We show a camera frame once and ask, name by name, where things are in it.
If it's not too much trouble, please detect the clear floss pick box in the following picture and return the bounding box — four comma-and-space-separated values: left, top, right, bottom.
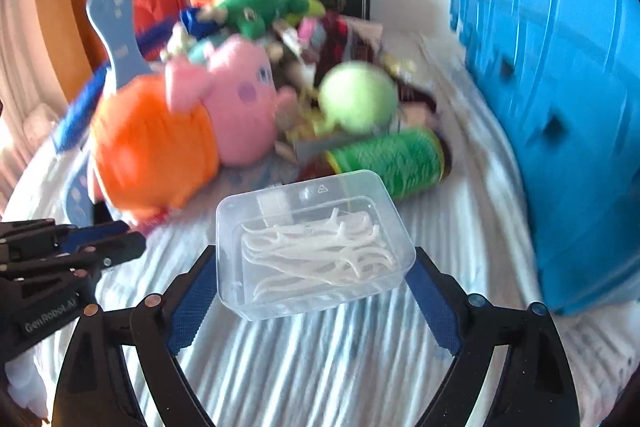
216, 170, 416, 321

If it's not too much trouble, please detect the pink pig orange dress plush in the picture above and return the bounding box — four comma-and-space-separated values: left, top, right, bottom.
87, 35, 297, 223

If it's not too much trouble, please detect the striped white tablecloth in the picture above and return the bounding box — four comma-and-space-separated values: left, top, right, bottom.
0, 28, 632, 427

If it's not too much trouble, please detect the blue bristle brush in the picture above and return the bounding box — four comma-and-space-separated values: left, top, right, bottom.
52, 17, 177, 154

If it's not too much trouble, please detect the brown bottle green label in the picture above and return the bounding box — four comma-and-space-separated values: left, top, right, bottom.
297, 127, 452, 199

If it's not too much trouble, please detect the blue paddle toy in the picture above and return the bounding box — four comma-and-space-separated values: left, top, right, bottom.
64, 0, 152, 227

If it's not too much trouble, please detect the green plush ball toy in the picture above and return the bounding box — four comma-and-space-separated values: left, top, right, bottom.
314, 61, 399, 135

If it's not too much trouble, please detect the red plastic basket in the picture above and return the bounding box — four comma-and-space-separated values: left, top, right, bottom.
132, 0, 186, 61

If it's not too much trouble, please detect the dark red patterned cloth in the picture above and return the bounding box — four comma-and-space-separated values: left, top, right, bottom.
299, 11, 436, 108

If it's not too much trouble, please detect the blue plastic storage bin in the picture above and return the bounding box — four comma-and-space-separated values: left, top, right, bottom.
450, 0, 639, 315

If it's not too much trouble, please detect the green dinosaur plush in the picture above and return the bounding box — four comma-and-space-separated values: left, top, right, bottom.
188, 0, 327, 40

